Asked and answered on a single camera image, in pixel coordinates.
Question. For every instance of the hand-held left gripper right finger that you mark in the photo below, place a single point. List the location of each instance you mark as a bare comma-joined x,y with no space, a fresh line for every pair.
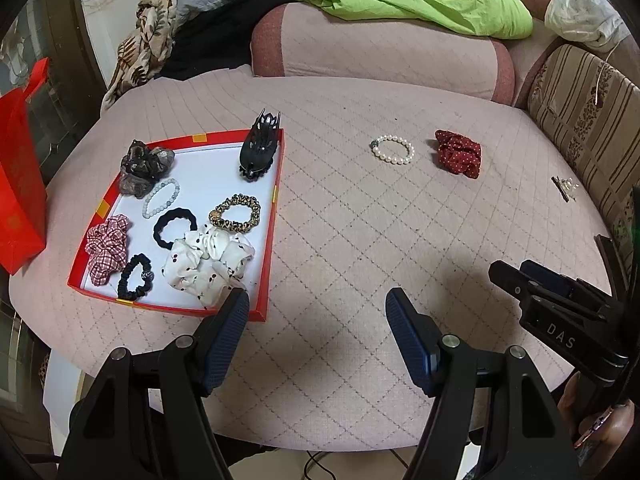
410,335

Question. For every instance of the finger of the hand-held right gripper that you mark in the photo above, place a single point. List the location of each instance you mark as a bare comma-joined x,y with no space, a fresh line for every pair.
550,275
507,277

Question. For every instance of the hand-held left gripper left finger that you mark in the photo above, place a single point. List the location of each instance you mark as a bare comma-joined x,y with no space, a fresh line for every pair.
225,340

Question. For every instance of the white black-dotted scrunchie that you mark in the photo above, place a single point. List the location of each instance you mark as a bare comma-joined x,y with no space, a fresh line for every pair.
190,260

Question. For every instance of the leopard print scrunchie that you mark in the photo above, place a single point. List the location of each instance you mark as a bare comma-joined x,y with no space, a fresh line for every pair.
220,222

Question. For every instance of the red white-dotted scrunchie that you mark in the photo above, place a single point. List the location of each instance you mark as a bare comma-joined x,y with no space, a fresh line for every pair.
457,152

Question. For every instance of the red plaid scrunchie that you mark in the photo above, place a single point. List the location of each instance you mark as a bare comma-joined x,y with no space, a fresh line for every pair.
105,250

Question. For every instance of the red cardboard tray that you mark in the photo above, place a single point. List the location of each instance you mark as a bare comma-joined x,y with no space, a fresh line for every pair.
200,170

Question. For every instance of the grey sheer scrunchie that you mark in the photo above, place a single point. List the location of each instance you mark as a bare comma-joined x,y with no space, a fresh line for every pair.
132,186

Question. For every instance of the black claw hair clip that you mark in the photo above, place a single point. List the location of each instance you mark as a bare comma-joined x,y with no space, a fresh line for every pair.
252,152

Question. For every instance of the black dotted sheer scrunchie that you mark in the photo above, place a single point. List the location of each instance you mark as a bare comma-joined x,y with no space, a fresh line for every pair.
137,157

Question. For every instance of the person's right hand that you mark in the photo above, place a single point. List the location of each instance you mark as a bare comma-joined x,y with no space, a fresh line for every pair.
607,427

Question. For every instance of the flower hair pin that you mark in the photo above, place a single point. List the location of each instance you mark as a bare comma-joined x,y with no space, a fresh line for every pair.
562,187

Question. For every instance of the red shopping bag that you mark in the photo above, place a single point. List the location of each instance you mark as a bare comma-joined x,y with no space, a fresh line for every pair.
17,185

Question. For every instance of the white plastic bag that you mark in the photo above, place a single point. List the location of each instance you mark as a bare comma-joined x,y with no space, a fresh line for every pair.
580,15

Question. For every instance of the pink sofa cushion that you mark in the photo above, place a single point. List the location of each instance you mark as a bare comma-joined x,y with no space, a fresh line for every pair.
375,50

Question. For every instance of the lime green cloth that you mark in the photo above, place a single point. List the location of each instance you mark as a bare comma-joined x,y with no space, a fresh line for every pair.
425,5

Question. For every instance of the black cloth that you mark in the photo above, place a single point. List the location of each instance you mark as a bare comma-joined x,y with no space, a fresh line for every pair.
210,45

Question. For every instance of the beige leaf-print cloth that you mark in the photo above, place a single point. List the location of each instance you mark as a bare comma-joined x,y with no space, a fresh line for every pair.
145,40

